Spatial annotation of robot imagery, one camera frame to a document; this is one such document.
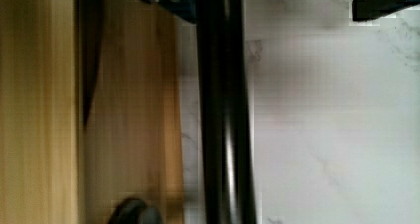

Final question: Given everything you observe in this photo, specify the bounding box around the black drawer handle bar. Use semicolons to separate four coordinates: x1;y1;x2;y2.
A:
195;0;257;224

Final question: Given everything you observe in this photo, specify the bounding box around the wooden drawer front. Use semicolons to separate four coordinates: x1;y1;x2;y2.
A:
78;0;186;224

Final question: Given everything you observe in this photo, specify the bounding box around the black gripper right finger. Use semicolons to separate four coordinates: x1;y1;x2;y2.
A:
352;0;420;22

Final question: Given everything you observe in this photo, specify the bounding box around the wooden cabinet top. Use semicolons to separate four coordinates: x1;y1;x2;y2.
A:
1;0;79;224

